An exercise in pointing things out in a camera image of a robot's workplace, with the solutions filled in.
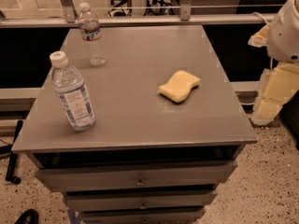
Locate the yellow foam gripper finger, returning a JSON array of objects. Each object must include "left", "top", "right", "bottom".
[
  {"left": 251, "top": 62, "right": 299, "bottom": 126},
  {"left": 248, "top": 24, "right": 269, "bottom": 48}
]

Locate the blue label plastic water bottle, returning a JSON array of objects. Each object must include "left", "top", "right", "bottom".
[{"left": 50, "top": 51, "right": 95, "bottom": 132}]

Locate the red label plastic water bottle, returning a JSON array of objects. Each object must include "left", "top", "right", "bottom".
[{"left": 78, "top": 2, "right": 106, "bottom": 66}]

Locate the yellow sponge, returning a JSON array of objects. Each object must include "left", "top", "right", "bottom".
[{"left": 158, "top": 70, "right": 201, "bottom": 103}]

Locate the black office chair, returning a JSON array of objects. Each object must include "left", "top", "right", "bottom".
[{"left": 108, "top": 0, "right": 130, "bottom": 17}]

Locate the grey drawer cabinet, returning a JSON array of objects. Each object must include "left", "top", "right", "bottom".
[{"left": 14, "top": 26, "right": 257, "bottom": 224}]

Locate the black shoe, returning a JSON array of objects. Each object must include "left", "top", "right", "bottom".
[{"left": 14, "top": 209, "right": 39, "bottom": 224}]

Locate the black bar on floor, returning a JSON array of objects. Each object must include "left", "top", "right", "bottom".
[{"left": 6, "top": 120, "right": 23, "bottom": 185}]

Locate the metal window rail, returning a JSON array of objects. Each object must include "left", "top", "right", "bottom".
[{"left": 0, "top": 0, "right": 285, "bottom": 28}]

